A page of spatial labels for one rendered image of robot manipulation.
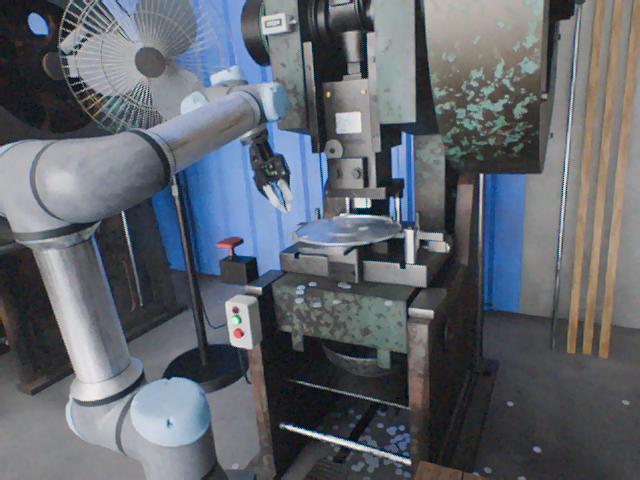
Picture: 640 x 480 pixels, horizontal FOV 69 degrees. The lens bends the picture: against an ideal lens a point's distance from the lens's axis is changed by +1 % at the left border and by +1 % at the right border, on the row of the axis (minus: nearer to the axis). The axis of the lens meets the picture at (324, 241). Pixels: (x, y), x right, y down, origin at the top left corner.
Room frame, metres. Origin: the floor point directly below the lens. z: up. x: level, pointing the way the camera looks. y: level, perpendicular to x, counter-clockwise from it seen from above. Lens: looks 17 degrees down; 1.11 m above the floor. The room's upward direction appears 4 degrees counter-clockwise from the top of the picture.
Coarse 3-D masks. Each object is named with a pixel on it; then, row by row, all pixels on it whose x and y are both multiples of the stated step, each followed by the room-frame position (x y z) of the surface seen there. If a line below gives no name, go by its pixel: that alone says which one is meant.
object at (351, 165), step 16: (352, 80) 1.24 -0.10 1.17; (336, 96) 1.27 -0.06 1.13; (352, 96) 1.24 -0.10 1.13; (368, 96) 1.22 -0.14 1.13; (336, 112) 1.27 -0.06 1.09; (352, 112) 1.24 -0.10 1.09; (368, 112) 1.22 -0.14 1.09; (336, 128) 1.27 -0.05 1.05; (352, 128) 1.24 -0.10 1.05; (368, 128) 1.23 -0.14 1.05; (336, 144) 1.26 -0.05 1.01; (352, 144) 1.25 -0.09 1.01; (368, 144) 1.23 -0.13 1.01; (336, 160) 1.24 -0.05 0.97; (352, 160) 1.22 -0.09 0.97; (368, 160) 1.23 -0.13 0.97; (384, 160) 1.27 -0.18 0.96; (336, 176) 1.22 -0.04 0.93; (352, 176) 1.21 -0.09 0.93; (368, 176) 1.23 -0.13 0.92; (384, 176) 1.27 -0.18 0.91
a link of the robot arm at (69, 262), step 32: (0, 160) 0.65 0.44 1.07; (32, 160) 0.62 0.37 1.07; (0, 192) 0.64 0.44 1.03; (32, 192) 0.61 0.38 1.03; (32, 224) 0.63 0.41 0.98; (64, 224) 0.65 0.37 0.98; (96, 224) 0.69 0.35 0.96; (64, 256) 0.66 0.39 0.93; (96, 256) 0.70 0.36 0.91; (64, 288) 0.66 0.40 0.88; (96, 288) 0.68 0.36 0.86; (64, 320) 0.66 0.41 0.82; (96, 320) 0.67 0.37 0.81; (96, 352) 0.67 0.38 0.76; (128, 352) 0.72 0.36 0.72; (96, 384) 0.67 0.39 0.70; (128, 384) 0.68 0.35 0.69; (96, 416) 0.66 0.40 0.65
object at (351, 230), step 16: (304, 224) 1.29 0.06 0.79; (320, 224) 1.30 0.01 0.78; (336, 224) 1.26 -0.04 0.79; (352, 224) 1.25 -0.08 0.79; (368, 224) 1.26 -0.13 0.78; (384, 224) 1.24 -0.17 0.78; (304, 240) 1.13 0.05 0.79; (320, 240) 1.13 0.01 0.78; (336, 240) 1.12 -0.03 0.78; (352, 240) 1.11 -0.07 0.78
